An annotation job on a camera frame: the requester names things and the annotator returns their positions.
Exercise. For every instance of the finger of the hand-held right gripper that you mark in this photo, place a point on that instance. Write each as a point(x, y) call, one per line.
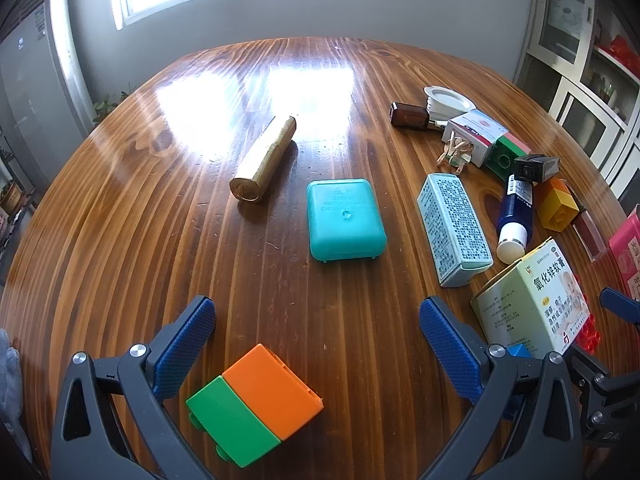
point(600, 395)
point(620, 304)

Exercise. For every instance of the pink lip gloss tube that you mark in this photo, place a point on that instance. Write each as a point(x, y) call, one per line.
point(590, 232)

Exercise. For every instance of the orange and green toy block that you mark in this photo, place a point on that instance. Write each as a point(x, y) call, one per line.
point(260, 395)

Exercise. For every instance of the white glass-door cabinet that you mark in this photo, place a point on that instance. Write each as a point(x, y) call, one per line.
point(575, 110)

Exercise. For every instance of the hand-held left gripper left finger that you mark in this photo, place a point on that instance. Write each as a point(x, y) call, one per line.
point(185, 345)

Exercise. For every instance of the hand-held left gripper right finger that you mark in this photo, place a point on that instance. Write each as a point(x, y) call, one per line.
point(450, 345)

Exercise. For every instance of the blue tube with white cap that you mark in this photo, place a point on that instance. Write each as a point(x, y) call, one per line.
point(515, 205)

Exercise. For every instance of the grey cloth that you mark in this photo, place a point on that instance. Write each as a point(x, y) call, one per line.
point(12, 395)

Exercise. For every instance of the red plastic bag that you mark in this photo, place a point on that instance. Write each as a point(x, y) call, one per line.
point(625, 52)

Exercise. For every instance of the gold cylindrical tube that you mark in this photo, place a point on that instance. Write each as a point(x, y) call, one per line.
point(265, 160)

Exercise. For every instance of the brown glass bottle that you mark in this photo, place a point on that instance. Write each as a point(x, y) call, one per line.
point(407, 114)

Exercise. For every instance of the green potted plant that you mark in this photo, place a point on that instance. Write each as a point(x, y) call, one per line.
point(102, 107)

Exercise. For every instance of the light blue printed carton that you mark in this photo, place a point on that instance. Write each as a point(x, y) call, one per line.
point(455, 225)

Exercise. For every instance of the teal plastic case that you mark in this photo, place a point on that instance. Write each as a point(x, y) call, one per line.
point(345, 220)

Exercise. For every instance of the white box with red label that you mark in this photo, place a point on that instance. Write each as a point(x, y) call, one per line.
point(475, 130)

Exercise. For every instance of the bundle of rubber bands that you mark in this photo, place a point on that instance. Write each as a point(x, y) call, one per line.
point(452, 152)

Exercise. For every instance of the blue toy block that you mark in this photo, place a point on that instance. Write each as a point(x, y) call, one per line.
point(520, 351)

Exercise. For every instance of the pink carton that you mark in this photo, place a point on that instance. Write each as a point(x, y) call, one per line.
point(627, 250)

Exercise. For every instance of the green and pink toy block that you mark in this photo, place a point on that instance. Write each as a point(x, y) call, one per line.
point(505, 152)

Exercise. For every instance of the yellow and orange toy block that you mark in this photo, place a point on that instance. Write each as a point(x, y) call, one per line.
point(552, 205)

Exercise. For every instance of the white and yellow ointment box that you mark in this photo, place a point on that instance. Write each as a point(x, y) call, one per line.
point(530, 305)

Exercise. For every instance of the wooden desktop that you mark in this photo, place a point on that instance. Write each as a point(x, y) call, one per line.
point(150, 210)

